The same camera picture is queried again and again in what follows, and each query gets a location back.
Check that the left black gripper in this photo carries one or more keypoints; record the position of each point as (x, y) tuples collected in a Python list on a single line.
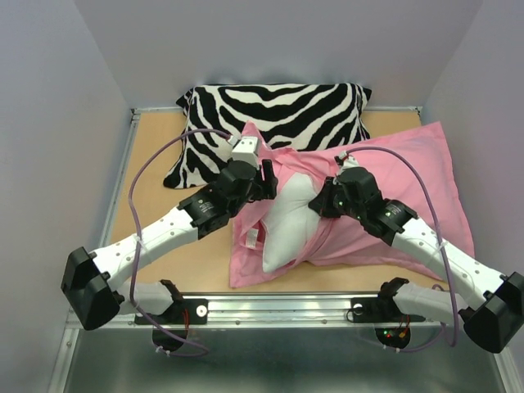
[(266, 189)]

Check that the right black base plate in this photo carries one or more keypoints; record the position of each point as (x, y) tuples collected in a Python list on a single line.
[(378, 310)]

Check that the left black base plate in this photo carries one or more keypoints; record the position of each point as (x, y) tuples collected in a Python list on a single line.
[(192, 311)]

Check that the pink pillowcase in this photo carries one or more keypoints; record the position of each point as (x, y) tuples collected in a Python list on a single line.
[(414, 167)]

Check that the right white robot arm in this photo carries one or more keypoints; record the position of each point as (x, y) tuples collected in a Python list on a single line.
[(486, 304)]

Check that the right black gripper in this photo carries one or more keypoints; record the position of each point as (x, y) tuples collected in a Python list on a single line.
[(320, 202)]

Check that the zebra striped pillow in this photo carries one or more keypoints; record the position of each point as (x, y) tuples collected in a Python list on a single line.
[(305, 117)]

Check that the white pillow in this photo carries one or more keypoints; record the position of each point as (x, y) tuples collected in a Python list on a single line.
[(290, 223)]

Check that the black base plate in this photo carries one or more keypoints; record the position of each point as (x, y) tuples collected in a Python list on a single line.
[(378, 310), (192, 311)]

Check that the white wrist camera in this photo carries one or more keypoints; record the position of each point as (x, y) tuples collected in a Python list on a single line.
[(345, 161), (245, 149)]

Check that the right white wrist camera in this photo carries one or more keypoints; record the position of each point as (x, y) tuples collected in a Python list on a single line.
[(345, 161)]

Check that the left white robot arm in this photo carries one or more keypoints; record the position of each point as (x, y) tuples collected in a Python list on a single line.
[(93, 281)]

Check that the aluminium mounting rail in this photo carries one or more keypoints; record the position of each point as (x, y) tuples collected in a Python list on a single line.
[(286, 309)]

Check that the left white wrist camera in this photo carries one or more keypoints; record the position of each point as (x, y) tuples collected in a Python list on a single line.
[(245, 149)]

